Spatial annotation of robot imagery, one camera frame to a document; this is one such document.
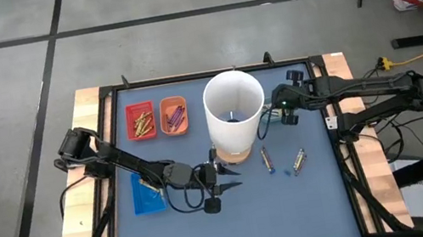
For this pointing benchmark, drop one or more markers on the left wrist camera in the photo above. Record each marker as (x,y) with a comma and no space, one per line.
(212,205)

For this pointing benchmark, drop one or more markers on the blue-grey table mat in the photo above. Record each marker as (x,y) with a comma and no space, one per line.
(213,230)

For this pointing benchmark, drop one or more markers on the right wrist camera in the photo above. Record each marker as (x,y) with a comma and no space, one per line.
(289,117)

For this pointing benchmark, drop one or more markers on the orange plastic bin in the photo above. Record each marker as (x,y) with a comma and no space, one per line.
(164,104)

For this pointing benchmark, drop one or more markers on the blue plastic basket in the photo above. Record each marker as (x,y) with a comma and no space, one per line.
(144,205)

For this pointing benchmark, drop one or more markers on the white crayon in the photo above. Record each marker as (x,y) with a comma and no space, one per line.
(274,113)

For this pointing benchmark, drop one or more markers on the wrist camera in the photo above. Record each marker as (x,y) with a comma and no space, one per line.
(212,205)
(289,117)

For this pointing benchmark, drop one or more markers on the white box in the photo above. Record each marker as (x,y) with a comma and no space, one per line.
(419,191)

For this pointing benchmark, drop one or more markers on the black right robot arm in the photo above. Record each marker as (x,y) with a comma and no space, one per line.
(361,87)

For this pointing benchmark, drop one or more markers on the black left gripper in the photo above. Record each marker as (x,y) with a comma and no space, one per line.
(180,174)

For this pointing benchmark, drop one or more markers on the orange crayon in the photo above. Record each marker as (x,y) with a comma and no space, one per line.
(141,117)

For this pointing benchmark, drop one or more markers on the red plastic basket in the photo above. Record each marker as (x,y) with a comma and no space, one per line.
(129,110)

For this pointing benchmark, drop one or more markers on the yellow-green crayon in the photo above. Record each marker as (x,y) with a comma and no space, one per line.
(297,160)

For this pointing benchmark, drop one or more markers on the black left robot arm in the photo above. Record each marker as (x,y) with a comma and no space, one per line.
(123,159)

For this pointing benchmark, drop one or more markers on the white lamp wooden base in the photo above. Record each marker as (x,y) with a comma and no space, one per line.
(239,131)

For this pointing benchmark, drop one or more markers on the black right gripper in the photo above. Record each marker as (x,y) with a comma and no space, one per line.
(291,96)

